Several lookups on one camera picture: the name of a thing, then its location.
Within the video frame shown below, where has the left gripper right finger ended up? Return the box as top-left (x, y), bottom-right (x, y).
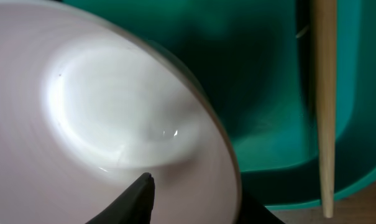
top-left (237, 190), bottom-right (285, 224)

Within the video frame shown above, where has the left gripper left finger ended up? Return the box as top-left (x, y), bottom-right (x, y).
top-left (87, 172), bottom-right (155, 224)

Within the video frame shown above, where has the wooden chopstick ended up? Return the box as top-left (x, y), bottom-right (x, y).
top-left (312, 0), bottom-right (337, 218)

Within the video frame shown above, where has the teal plastic tray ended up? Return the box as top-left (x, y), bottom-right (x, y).
top-left (67, 0), bottom-right (376, 209)

